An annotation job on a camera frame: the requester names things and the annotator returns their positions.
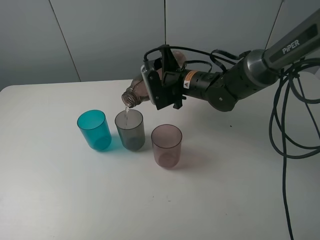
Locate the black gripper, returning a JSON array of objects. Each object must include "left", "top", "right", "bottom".
[{"left": 159, "top": 44, "right": 187, "bottom": 110}]

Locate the brown translucent water bottle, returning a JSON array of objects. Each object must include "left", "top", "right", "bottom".
[{"left": 121, "top": 50, "right": 187, "bottom": 109}]

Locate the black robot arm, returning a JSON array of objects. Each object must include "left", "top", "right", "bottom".
[{"left": 148, "top": 10, "right": 320, "bottom": 112}]

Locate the pink translucent plastic cup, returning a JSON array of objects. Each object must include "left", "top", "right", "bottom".
[{"left": 151, "top": 124, "right": 183, "bottom": 169}]

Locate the grey translucent plastic cup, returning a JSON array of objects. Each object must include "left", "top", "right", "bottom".
[{"left": 114, "top": 109, "right": 146, "bottom": 152}]

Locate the teal translucent plastic cup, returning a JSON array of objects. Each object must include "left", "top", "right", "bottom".
[{"left": 77, "top": 109, "right": 112, "bottom": 151}]

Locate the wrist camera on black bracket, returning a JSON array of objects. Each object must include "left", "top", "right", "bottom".
[{"left": 140, "top": 60, "right": 175, "bottom": 110}]

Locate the black camera cable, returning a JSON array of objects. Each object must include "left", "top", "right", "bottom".
[{"left": 143, "top": 44, "right": 320, "bottom": 240}]

